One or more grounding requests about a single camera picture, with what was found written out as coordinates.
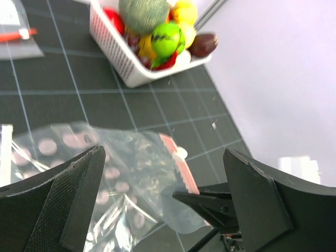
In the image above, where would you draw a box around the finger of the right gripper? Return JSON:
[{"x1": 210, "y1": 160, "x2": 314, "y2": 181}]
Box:
[{"x1": 173, "y1": 183, "x2": 240, "y2": 234}]

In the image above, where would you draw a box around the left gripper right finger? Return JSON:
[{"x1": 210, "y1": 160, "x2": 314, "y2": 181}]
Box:
[{"x1": 223, "y1": 149, "x2": 335, "y2": 251}]

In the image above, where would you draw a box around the red chili pepper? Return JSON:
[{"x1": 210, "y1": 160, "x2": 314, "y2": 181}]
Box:
[{"x1": 151, "y1": 51, "x2": 179, "y2": 71}]

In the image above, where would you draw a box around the red zipper clear bag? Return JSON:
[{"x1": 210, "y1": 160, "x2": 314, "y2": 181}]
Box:
[{"x1": 1, "y1": 0, "x2": 44, "y2": 60}]

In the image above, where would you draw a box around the yellow red peach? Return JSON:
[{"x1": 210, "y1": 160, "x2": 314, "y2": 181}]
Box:
[{"x1": 170, "y1": 0, "x2": 198, "y2": 25}]

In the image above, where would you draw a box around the bright green round fruit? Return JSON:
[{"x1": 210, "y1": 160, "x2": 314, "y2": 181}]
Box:
[{"x1": 151, "y1": 22, "x2": 185, "y2": 59}]

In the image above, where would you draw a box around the white radish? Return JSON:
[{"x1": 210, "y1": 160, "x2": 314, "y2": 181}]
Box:
[{"x1": 173, "y1": 50, "x2": 192, "y2": 68}]

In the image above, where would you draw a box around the pink zipper dotted bag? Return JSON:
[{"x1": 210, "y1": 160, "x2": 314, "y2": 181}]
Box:
[{"x1": 11, "y1": 123, "x2": 206, "y2": 251}]

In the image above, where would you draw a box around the green netted melon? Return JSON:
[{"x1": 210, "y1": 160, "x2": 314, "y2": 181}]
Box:
[{"x1": 119, "y1": 0, "x2": 170, "y2": 35}]

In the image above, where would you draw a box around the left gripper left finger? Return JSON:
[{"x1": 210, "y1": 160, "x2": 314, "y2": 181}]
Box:
[{"x1": 1, "y1": 146, "x2": 106, "y2": 251}]

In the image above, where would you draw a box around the white plastic basket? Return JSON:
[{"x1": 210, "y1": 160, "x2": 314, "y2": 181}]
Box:
[{"x1": 90, "y1": 1, "x2": 212, "y2": 88}]

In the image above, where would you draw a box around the white zipper dotted bag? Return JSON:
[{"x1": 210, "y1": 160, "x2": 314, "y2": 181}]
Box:
[{"x1": 0, "y1": 124, "x2": 13, "y2": 187}]

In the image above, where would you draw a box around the yellow lemon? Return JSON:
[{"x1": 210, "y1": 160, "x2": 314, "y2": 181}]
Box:
[{"x1": 179, "y1": 23, "x2": 196, "y2": 49}]

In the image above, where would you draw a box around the red tomato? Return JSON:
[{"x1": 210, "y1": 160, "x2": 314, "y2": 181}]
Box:
[{"x1": 103, "y1": 7, "x2": 125, "y2": 36}]

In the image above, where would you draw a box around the purple grapes bunch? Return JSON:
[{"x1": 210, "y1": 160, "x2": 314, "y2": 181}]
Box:
[{"x1": 123, "y1": 27, "x2": 152, "y2": 69}]

